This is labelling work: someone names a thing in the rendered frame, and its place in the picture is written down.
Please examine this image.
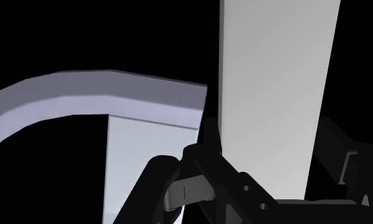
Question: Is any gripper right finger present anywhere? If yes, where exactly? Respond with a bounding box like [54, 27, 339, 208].
[305, 115, 373, 224]

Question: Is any pale curved furniture piece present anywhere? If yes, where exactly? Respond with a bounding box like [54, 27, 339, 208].
[0, 69, 208, 224]

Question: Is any white upright panel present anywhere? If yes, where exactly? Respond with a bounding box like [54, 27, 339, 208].
[218, 0, 341, 202]

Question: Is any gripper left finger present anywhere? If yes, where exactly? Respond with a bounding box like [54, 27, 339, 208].
[111, 116, 279, 224]

